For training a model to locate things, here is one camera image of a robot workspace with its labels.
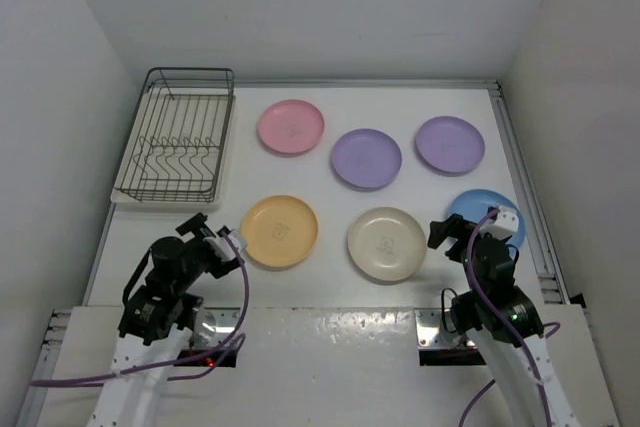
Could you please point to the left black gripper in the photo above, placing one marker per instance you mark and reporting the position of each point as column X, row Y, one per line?
column 217, row 266

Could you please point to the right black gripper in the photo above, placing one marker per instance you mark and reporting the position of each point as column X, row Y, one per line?
column 453, row 226

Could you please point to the blue plate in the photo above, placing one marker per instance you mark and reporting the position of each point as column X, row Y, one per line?
column 473, row 205

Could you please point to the cream plate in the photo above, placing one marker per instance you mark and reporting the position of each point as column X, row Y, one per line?
column 387, row 244

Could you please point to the orange plate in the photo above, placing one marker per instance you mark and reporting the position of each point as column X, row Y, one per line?
column 281, row 231

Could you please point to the purple plate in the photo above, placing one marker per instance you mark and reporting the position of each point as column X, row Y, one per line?
column 450, row 144
column 366, row 158

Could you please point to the pink plate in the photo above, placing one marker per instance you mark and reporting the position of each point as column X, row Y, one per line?
column 291, row 126

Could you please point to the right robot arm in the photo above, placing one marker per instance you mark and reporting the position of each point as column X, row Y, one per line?
column 503, row 323

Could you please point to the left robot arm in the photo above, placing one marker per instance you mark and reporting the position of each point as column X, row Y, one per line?
column 160, row 315

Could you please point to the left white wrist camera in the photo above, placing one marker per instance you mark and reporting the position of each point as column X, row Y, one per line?
column 231, row 248

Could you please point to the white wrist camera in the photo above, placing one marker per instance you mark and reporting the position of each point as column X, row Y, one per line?
column 504, row 223
column 231, row 248

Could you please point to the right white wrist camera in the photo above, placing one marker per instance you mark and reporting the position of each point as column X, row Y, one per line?
column 504, row 223

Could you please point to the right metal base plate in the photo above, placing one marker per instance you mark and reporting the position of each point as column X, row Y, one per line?
column 431, row 335

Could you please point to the metal base plate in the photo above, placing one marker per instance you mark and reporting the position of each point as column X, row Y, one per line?
column 213, row 325
column 431, row 335

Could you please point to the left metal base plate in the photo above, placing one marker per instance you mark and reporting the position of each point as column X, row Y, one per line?
column 213, row 325

